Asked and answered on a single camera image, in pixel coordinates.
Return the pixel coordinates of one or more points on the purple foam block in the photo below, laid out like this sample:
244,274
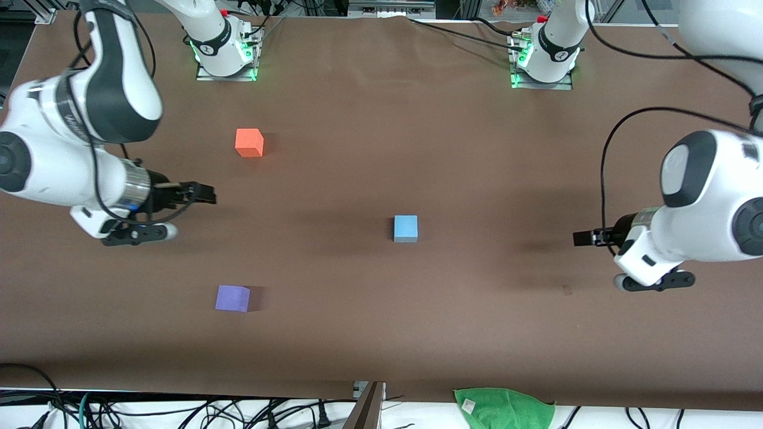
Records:
231,299

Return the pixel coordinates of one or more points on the brown table cover sheet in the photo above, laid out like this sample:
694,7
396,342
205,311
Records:
381,333

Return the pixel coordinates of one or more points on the orange small object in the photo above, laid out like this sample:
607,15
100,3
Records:
502,7

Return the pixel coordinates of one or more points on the green cloth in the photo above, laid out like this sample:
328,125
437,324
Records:
506,411

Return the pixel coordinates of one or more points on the aluminium frame profile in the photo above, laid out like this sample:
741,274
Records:
53,11

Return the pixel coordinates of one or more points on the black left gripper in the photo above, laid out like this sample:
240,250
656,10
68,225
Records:
623,230

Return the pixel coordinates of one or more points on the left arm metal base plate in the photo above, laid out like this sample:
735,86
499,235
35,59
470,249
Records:
563,85

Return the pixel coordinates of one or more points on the aluminium frame bar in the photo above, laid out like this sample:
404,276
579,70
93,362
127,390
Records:
390,7

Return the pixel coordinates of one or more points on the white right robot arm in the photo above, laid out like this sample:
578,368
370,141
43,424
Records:
36,167

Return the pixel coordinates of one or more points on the blue foam block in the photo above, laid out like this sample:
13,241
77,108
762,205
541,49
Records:
405,229

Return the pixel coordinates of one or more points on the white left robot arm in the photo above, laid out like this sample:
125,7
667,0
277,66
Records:
709,202

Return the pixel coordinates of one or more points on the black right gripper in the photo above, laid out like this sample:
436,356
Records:
161,192

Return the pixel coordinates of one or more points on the grey metal post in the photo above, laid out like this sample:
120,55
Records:
366,411

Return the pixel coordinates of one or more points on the orange foam block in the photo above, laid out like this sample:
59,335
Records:
249,144

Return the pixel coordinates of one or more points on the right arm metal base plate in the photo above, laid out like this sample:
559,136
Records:
205,75

